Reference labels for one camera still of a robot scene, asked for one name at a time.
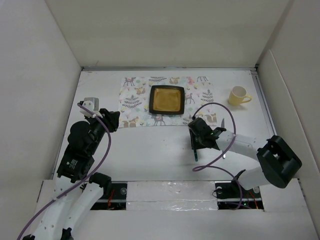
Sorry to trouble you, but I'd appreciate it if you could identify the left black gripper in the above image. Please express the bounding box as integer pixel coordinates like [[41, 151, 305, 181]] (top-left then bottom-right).
[[85, 107, 120, 154]]

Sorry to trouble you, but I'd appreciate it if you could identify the silver fork teal handle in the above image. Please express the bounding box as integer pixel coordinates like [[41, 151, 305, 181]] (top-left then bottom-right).
[[190, 135, 199, 162]]

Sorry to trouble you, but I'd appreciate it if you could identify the silver knife teal handle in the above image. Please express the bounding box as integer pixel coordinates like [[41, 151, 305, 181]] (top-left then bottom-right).
[[220, 118, 228, 159]]

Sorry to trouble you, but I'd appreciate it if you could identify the floral animal print cloth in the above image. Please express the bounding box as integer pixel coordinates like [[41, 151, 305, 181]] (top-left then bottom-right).
[[118, 76, 214, 128]]

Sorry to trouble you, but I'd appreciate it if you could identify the square black yellow plate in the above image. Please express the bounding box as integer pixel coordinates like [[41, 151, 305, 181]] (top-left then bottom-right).
[[149, 85, 185, 115]]

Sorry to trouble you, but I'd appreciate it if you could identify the yellow ceramic mug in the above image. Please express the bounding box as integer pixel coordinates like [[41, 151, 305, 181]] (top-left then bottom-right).
[[228, 86, 252, 106]]

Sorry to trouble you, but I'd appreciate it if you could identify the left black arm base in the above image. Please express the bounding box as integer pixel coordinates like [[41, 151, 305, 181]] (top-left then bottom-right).
[[91, 181, 128, 211]]

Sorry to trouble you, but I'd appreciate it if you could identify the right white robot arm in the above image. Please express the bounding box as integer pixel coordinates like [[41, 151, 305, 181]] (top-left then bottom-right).
[[188, 118, 302, 197]]

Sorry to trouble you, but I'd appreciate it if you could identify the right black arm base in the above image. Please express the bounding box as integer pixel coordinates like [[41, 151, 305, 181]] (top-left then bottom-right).
[[212, 181, 264, 210]]

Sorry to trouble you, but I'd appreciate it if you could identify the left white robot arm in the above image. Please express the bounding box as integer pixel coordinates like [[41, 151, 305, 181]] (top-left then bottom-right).
[[18, 106, 120, 240]]

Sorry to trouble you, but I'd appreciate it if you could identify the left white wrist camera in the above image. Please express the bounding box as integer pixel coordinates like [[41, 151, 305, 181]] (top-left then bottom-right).
[[79, 97, 102, 118]]

